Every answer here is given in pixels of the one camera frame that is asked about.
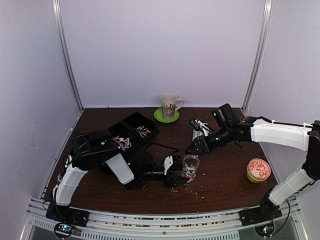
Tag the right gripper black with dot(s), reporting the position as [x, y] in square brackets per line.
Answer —
[201, 143]

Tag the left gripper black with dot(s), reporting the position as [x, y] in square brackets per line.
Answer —
[173, 182]

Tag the metal candy scoop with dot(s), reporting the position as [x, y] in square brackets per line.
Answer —
[196, 135]

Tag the clear plastic jar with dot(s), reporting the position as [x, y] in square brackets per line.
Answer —
[190, 164]

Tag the black bin small lollipops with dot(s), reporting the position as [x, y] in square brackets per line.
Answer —
[144, 128]

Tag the black bin star candies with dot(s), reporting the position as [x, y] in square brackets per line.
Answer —
[104, 168]

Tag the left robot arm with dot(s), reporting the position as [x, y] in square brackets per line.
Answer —
[100, 149]

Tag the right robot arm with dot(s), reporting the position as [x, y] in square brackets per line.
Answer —
[304, 137]

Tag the green saucer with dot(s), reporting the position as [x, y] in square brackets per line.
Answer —
[158, 115]

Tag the ceramic mug coral pattern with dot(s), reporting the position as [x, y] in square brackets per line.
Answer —
[170, 103]

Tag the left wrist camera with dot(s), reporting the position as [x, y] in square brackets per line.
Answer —
[172, 163]

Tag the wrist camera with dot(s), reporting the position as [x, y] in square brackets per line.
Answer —
[199, 126]
[172, 163]

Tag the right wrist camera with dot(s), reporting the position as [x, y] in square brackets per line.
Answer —
[199, 126]

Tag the aluminium front rail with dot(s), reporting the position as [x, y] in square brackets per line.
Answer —
[105, 225]

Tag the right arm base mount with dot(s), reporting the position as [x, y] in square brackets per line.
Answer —
[259, 214]

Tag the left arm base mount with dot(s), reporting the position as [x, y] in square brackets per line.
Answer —
[68, 215]

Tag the right aluminium corner post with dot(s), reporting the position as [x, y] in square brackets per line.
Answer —
[257, 64]

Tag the aluminium corner post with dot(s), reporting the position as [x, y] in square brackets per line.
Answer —
[65, 53]
[257, 64]

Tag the left aluminium corner post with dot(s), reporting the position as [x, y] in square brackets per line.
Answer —
[65, 53]

